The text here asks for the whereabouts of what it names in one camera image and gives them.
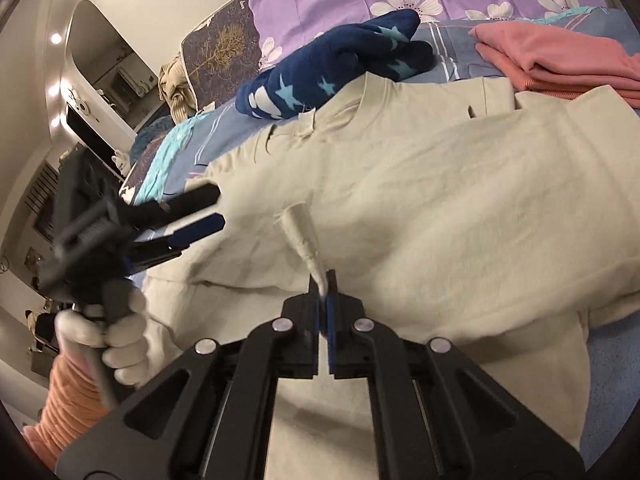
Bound person's left hand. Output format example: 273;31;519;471
54;287;152;387

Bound wall radiator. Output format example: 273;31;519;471
24;162;62;242

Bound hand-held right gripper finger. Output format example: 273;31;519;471
52;276;328;480
324;270;587;480

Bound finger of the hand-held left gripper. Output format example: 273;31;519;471
127;212;226;267
132;182;222;230

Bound person's left forearm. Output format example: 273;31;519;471
22;352;123;472

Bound beige t-shirt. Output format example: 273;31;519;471
142;72;640;480

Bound navy star fleece garment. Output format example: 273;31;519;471
235;8;435;121

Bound pink folded clothes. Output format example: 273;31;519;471
469;22;640;109

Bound white framed monitor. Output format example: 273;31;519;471
65;102;137;173

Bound arched wall mirror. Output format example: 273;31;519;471
65;0;160;128

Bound beige crumpled garment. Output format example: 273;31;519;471
158;56;200;125

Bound dark tree-print pillow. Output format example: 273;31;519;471
180;0;262;112

